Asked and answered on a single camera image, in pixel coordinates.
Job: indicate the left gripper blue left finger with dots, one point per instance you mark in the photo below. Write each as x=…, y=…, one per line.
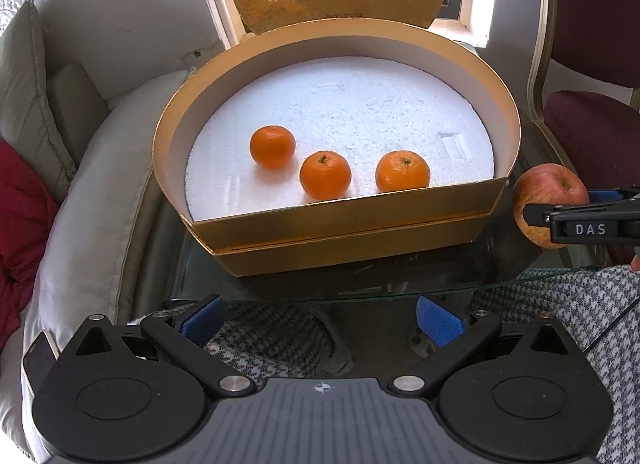
x=183, y=337

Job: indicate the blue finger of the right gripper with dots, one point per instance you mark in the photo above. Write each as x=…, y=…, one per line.
x=612, y=195

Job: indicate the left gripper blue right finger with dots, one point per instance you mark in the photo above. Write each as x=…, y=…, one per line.
x=459, y=338

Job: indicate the red apple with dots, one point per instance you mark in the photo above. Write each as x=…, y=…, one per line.
x=548, y=184

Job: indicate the mandarin orange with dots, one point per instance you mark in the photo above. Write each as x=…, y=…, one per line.
x=325, y=175
x=272, y=147
x=402, y=170

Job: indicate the person's right hand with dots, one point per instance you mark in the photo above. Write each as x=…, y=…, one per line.
x=635, y=263

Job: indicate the houndstooth patterned trousers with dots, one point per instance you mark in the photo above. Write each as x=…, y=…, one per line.
x=598, y=308

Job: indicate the beige sofa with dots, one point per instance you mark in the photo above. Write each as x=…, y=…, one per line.
x=108, y=202

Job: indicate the maroon banquet chair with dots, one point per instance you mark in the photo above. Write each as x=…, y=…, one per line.
x=591, y=133

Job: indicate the red cushion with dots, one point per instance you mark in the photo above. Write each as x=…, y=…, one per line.
x=27, y=214

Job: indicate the gold gift box base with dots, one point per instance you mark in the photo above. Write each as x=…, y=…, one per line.
x=361, y=89

